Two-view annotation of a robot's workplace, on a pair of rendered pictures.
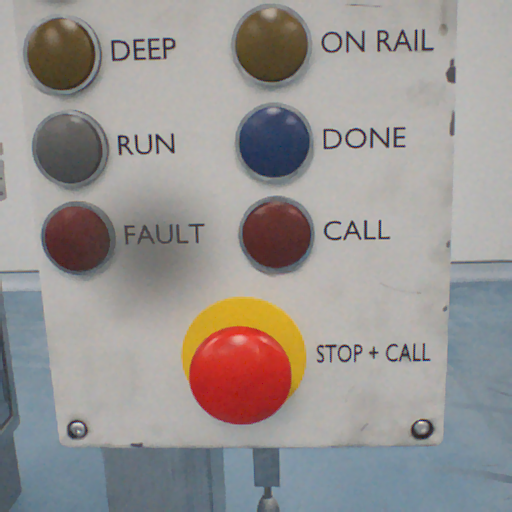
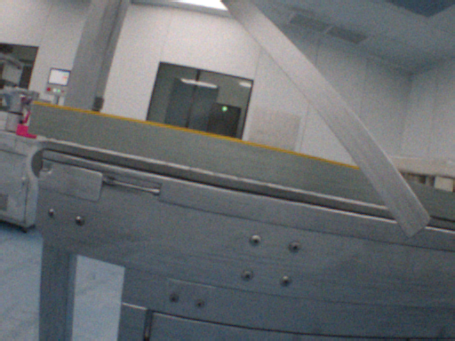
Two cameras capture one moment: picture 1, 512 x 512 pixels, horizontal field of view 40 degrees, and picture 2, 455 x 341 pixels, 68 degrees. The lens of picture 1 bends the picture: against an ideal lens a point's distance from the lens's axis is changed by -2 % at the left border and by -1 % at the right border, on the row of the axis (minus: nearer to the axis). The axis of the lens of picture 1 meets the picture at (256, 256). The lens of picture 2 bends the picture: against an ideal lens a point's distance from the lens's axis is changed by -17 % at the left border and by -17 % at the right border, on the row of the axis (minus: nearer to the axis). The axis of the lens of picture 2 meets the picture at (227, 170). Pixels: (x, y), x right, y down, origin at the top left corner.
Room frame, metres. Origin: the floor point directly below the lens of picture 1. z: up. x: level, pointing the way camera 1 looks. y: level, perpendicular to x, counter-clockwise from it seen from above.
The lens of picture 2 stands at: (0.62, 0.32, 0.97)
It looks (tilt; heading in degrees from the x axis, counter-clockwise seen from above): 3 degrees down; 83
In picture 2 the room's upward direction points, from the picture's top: 12 degrees clockwise
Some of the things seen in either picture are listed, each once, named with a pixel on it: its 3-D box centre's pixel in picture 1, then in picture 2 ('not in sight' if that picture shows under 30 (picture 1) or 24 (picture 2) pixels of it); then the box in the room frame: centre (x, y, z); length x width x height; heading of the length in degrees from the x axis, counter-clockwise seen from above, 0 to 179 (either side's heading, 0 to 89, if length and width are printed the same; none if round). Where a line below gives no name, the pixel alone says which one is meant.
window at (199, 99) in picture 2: not in sight; (197, 108); (0.75, 5.97, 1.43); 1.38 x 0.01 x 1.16; 177
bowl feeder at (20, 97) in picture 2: not in sight; (23, 112); (-0.81, 3.54, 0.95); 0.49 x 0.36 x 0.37; 177
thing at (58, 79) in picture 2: not in sight; (54, 103); (-0.56, 3.61, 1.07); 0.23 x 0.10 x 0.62; 177
